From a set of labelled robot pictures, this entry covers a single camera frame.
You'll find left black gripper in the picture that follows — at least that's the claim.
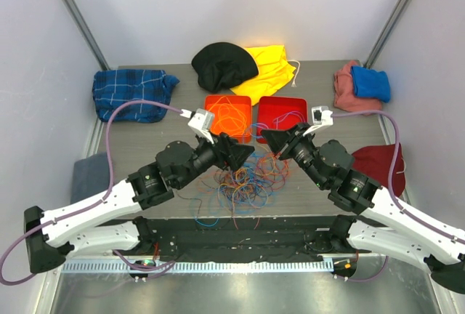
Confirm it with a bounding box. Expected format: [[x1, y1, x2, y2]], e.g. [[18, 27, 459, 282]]
[[175, 129, 254, 189]]

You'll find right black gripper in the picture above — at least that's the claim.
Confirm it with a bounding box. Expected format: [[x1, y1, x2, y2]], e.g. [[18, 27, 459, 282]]
[[262, 122, 328, 188]]

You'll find blue wire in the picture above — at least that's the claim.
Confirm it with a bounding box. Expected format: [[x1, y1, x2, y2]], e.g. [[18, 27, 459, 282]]
[[242, 121, 266, 140], [272, 110, 304, 128]]

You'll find yellow wire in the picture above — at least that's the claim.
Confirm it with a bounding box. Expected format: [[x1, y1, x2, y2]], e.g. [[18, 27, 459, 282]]
[[203, 96, 251, 137]]

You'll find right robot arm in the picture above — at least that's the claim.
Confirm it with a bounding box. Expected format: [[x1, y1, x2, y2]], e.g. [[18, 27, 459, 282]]
[[262, 123, 464, 294]]

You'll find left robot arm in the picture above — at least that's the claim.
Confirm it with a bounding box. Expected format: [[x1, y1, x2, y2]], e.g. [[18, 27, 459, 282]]
[[24, 134, 254, 274]]

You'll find red plastic box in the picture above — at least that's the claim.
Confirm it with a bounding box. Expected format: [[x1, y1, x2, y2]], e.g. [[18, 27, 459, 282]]
[[255, 96, 308, 144]]

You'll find orange plastic box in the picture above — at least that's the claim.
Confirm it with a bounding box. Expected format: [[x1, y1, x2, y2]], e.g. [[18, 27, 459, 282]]
[[204, 94, 252, 143]]

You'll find pink cloth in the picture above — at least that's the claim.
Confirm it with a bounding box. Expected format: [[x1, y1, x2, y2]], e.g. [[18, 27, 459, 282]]
[[333, 60, 382, 112]]

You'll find yellow cloth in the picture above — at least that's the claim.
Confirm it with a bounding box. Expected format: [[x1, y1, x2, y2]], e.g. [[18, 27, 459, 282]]
[[230, 45, 296, 105]]

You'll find dark red cloth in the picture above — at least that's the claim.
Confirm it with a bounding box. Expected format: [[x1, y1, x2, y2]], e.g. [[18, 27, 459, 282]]
[[352, 145, 405, 197]]

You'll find black cloth hat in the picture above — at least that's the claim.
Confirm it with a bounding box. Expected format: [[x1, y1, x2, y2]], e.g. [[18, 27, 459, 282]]
[[191, 42, 259, 93]]

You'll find blue plaid cloth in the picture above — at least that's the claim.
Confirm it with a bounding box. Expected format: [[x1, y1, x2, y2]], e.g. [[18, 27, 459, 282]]
[[92, 69, 179, 124]]

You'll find grey cloth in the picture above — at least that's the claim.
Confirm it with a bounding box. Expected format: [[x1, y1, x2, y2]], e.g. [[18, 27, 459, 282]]
[[70, 153, 110, 204]]

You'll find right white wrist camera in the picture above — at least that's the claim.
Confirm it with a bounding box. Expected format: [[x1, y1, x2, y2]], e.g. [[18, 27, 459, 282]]
[[303, 105, 333, 136]]

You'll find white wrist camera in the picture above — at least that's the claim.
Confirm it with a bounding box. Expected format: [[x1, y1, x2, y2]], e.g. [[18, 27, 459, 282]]
[[180, 108, 214, 144], [303, 105, 333, 136]]

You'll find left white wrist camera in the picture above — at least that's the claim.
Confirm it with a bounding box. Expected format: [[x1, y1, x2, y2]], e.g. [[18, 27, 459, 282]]
[[180, 108, 214, 144]]

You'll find tangled wire pile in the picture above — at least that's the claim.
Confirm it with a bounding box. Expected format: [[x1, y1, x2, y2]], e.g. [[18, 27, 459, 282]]
[[190, 148, 291, 230]]

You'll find white cord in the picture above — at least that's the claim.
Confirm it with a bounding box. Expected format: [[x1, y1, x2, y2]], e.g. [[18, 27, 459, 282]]
[[286, 59, 302, 89]]

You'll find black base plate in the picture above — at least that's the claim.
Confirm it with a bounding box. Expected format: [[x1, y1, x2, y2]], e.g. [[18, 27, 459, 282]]
[[68, 215, 417, 263]]

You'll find white cable duct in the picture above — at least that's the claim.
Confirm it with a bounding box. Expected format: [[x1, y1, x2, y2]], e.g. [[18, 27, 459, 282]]
[[61, 258, 333, 274]]

